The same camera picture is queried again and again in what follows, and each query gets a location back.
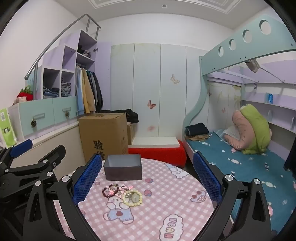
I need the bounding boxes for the low white cabinet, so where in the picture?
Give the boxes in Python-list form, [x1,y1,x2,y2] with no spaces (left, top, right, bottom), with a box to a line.
[10,120,80,172]

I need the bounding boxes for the purple stair cabinet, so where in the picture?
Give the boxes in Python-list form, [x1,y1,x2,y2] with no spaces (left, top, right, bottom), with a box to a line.
[24,29,99,100]

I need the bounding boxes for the dark hanging cloth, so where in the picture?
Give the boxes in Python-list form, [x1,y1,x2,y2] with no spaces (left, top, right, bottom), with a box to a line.
[284,130,296,172]

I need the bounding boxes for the dark red bead bracelet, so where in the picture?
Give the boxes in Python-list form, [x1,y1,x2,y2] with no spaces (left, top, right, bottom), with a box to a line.
[102,184,121,198]

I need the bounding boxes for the small cardboard box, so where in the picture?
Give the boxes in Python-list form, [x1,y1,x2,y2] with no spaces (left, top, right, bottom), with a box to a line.
[127,124,137,146]

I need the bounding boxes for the pearl bracelet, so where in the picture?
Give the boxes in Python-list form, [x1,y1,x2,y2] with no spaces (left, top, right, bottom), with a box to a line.
[118,185,134,194]

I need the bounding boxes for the pink pillow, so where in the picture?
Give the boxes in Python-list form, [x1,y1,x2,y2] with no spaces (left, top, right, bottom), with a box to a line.
[224,109,250,151]

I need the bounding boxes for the green packet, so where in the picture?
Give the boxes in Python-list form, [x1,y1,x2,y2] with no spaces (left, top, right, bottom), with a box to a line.
[0,108,18,149]

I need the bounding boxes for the green blanket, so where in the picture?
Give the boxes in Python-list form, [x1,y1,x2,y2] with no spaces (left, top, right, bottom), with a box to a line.
[239,103,272,154]

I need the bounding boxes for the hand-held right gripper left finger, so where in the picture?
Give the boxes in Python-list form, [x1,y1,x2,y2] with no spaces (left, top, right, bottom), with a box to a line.
[23,153,103,241]

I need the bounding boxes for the strawberry plush toy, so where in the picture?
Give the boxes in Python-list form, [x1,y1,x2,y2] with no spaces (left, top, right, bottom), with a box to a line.
[17,86,33,101]

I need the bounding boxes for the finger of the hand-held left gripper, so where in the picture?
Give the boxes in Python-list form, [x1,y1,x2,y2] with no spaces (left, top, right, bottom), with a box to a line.
[5,145,67,186]
[0,139,33,169]

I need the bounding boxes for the blue patterned bedsheet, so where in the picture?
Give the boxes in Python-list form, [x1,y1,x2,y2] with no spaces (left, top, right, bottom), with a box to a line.
[186,131,296,232]

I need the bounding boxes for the black clothes pile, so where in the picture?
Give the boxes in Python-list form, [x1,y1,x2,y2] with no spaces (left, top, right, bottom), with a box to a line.
[111,109,139,124]

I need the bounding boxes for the cream bead bracelet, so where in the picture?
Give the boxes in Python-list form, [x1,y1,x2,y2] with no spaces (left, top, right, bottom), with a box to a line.
[122,189,143,207]

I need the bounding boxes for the teal drawer cabinet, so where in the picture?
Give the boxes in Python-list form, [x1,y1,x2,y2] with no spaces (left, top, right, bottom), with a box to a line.
[8,96,78,142]

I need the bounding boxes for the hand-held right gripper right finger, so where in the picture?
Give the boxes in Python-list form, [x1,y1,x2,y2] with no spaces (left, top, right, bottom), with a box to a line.
[192,151,272,241]

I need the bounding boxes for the red ottoman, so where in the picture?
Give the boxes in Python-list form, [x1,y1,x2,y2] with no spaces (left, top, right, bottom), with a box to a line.
[128,139,187,166]

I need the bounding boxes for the grey metal box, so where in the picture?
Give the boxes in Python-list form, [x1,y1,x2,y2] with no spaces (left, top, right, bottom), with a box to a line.
[103,154,142,181]

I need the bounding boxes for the grey metal handrail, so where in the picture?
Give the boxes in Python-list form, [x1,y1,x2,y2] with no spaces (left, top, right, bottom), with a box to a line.
[25,13,102,80]

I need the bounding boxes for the dark jackets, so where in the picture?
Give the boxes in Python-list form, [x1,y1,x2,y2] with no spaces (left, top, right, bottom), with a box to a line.
[89,71,104,112]

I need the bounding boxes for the yellow jacket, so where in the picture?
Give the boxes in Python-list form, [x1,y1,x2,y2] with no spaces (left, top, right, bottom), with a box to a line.
[81,68,96,114]

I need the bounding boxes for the dark folded garments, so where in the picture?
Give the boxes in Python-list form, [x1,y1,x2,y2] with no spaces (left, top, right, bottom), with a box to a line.
[77,45,92,58]

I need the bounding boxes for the white pillow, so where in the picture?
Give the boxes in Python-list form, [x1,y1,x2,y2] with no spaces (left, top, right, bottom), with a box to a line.
[222,126,241,142]

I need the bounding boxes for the dark folded clothes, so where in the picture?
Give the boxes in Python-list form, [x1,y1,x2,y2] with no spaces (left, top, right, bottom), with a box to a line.
[185,123,210,137]

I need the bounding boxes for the light blue shirt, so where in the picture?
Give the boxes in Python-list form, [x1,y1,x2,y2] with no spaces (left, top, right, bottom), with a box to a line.
[75,67,85,115]

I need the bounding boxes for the teal bunk bed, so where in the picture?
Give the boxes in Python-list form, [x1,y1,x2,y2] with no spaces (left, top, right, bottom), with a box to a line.
[183,16,296,232]

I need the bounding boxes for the white wardrobe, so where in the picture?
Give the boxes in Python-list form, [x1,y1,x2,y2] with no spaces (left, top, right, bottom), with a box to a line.
[110,43,210,142]

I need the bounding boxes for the large cardboard box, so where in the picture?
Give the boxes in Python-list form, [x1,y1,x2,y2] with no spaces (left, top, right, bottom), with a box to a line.
[78,112,129,164]

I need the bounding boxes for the tan folded clothes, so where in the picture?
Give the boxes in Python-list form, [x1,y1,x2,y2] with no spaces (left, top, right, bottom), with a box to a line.
[186,133,212,141]

